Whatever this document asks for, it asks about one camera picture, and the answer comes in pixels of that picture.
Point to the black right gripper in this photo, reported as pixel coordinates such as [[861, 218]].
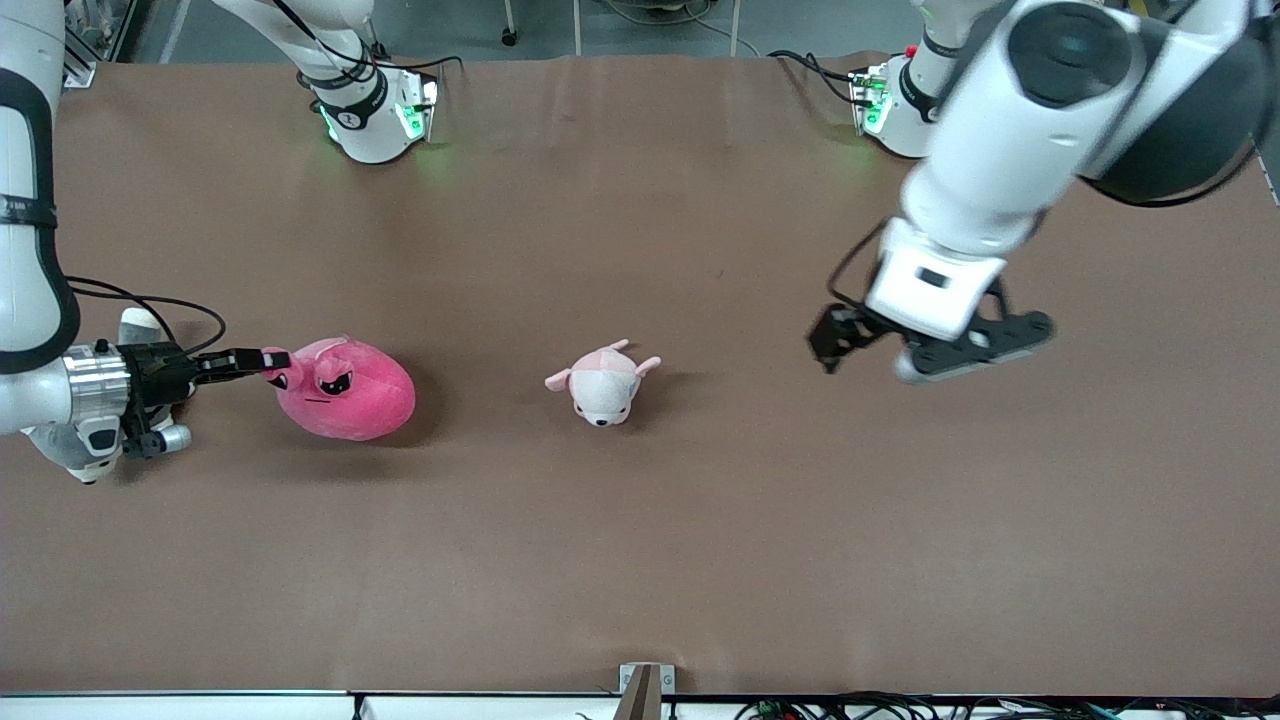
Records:
[[160, 372]]

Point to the brown table cover sheet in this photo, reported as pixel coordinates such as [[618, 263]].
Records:
[[700, 550]]

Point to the aluminium frame post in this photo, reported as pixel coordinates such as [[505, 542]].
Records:
[[80, 68]]

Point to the pale pink white plush toy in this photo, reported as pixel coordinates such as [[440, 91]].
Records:
[[605, 390]]

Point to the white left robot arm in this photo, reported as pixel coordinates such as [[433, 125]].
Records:
[[1010, 140]]

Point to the grey husky plush toy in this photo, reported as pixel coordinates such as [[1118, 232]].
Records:
[[140, 325]]

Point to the stand leg with black caster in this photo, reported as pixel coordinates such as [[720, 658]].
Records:
[[510, 35]]

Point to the thin white stand leg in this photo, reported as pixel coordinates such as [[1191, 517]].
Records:
[[578, 25]]

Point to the metal table edge bracket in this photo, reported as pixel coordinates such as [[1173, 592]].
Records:
[[645, 690]]

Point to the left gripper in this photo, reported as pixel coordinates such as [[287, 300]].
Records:
[[838, 333]]

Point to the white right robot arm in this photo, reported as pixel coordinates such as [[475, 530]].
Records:
[[30, 200]]

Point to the white table edge rail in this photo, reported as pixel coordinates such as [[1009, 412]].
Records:
[[200, 706]]

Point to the bright pink plush toy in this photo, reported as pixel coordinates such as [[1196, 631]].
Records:
[[350, 400]]

